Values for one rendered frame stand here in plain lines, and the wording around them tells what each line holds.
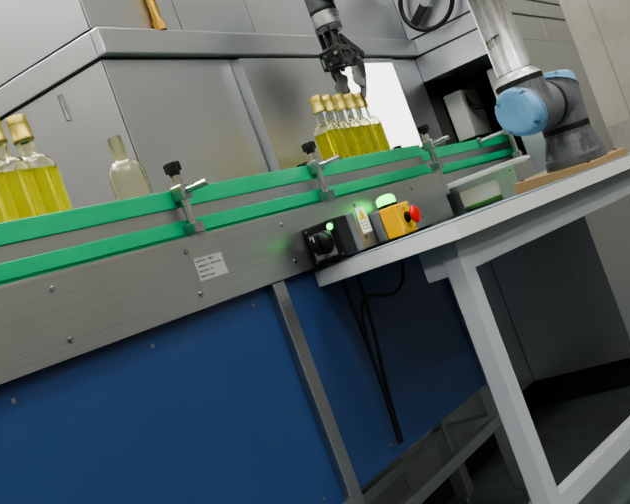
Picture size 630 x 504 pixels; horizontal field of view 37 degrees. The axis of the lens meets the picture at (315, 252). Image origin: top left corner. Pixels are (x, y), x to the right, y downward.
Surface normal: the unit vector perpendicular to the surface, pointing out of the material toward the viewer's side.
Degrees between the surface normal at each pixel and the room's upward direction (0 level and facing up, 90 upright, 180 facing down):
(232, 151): 90
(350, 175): 90
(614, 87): 90
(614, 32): 90
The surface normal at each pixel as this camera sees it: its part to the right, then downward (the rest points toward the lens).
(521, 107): -0.61, 0.38
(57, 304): 0.79, -0.30
